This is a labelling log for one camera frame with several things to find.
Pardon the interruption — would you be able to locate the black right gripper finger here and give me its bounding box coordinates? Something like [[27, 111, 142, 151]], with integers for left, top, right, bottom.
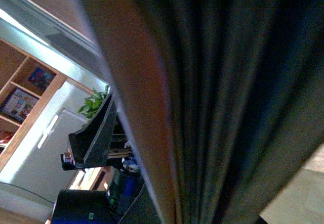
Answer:
[[60, 93, 117, 170]]

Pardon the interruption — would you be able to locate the background wooden cubby shelf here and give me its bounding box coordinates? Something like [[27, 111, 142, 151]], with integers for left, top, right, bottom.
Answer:
[[1, 39, 67, 169]]

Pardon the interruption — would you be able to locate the green potted plant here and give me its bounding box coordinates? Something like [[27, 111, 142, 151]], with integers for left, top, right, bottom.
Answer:
[[77, 85, 109, 120]]

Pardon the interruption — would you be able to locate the framed colourful picture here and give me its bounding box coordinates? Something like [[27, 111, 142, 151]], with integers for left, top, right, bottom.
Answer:
[[1, 87, 38, 123]]

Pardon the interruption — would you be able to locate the blue picture in cubby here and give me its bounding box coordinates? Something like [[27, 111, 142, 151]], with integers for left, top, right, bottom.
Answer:
[[28, 67, 55, 91]]

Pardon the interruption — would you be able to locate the white cabinet with handle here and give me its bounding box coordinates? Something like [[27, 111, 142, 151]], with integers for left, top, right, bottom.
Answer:
[[1, 82, 87, 197]]

